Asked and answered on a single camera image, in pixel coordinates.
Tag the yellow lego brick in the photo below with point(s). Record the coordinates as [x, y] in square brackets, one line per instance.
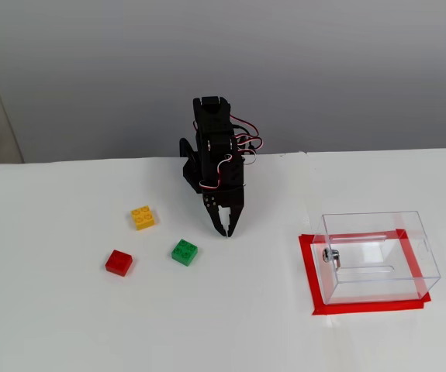
[142, 218]

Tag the transparent acrylic box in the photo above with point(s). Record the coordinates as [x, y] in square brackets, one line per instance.
[385, 286]

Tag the red tape square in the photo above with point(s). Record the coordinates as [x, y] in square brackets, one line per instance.
[370, 308]

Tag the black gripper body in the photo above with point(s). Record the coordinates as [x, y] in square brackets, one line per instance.
[226, 204]

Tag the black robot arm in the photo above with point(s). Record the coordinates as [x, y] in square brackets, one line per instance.
[215, 124]

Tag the red lego brick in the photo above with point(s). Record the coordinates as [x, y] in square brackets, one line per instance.
[118, 262]

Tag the black table clamp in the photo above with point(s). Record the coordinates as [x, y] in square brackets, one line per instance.
[185, 149]

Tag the green lego brick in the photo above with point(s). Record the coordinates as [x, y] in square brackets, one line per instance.
[184, 252]

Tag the silver cam lock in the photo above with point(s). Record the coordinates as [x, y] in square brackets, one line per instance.
[331, 256]

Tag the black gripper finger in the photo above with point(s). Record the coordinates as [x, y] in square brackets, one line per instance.
[237, 219]
[215, 213]

